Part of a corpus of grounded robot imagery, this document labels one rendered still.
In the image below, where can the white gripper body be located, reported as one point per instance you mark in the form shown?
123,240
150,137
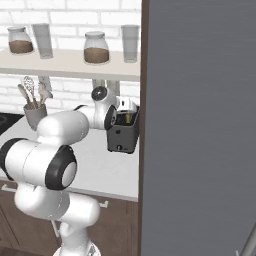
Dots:
129,105

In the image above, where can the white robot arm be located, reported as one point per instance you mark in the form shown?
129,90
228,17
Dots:
53,133

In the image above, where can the yellow bread slice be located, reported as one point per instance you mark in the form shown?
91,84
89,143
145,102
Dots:
128,118

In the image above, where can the dark brown side panel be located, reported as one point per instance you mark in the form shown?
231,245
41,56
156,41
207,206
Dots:
144,100

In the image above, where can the clear drinking glass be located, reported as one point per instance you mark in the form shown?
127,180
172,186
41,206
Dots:
43,41
130,44

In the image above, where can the glass jar with brown contents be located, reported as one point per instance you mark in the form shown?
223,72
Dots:
20,40
96,48

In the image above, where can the grey fridge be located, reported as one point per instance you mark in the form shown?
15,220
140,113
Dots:
200,126

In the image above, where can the pale spatula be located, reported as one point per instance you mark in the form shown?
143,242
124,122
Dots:
43,94

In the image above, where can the grey utensil pot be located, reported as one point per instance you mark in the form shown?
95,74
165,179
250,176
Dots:
33,116

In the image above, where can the metal whisk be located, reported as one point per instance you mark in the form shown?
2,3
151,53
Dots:
30,86

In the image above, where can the brown drawer front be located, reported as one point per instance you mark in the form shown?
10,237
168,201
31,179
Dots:
116,206
6,194

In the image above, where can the black hob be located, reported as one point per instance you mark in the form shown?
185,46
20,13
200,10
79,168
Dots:
7,122

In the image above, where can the brown cupboard door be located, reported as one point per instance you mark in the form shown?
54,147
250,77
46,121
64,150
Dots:
23,230
115,236

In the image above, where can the grey wall socket plate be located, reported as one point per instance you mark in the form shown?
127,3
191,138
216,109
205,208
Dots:
112,86

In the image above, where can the cream wall shelf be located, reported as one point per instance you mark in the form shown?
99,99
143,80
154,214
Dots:
66,65

